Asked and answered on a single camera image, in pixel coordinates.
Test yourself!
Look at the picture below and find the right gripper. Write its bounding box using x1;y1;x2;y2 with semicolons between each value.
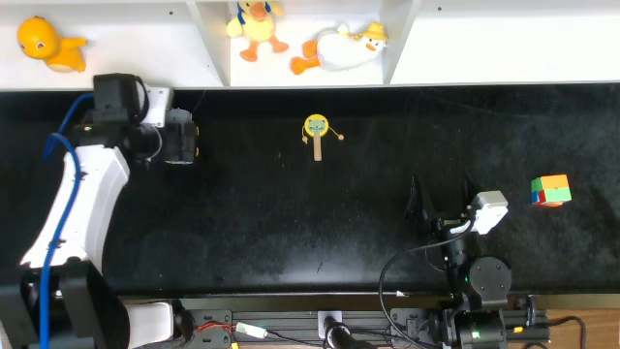
404;173;481;237

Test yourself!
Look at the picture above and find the many-coloured puzzle cube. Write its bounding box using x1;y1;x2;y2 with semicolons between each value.
530;174;574;208

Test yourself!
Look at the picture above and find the yellow rattle drum toy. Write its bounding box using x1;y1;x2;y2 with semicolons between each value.
300;113;346;163

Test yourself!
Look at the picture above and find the grey and yellow toy truck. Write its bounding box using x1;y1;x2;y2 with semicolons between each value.
163;108;201;167

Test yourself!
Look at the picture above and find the white shelf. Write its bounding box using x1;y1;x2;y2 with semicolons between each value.
0;0;620;92

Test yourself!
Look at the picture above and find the white plush duck yellow hat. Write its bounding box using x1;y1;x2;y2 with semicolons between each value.
290;20;389;77

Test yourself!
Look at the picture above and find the yellow rubber duck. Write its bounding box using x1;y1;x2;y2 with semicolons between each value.
16;16;89;75

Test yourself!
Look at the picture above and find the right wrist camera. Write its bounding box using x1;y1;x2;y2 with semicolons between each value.
467;190;510;237

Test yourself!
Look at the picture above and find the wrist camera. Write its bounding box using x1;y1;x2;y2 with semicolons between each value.
467;190;510;237
142;84;174;129

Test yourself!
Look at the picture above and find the mounting rail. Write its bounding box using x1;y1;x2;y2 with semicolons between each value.
183;293;590;349

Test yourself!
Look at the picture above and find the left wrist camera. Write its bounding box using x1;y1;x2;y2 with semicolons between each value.
142;84;174;129

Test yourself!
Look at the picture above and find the blue cable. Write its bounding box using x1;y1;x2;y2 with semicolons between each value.
38;92;96;349

